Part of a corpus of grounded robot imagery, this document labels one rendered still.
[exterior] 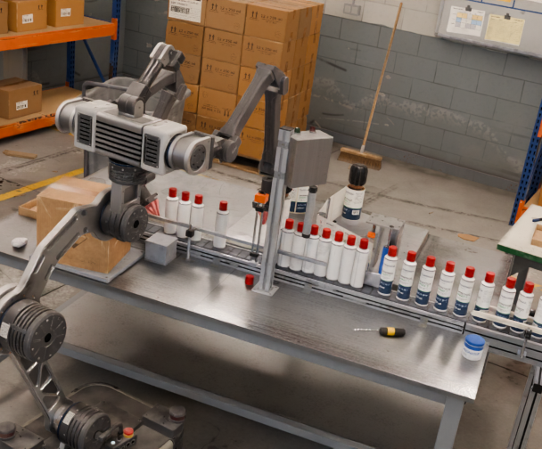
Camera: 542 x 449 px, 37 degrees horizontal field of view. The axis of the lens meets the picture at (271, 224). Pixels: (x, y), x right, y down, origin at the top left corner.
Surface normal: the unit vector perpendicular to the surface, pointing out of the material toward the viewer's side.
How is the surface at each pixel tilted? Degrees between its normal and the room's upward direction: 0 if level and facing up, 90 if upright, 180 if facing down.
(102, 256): 90
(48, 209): 90
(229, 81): 90
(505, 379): 0
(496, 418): 0
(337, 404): 0
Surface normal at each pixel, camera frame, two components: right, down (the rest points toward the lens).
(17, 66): 0.86, 0.29
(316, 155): 0.55, 0.40
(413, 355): 0.12, -0.91
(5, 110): -0.45, 0.31
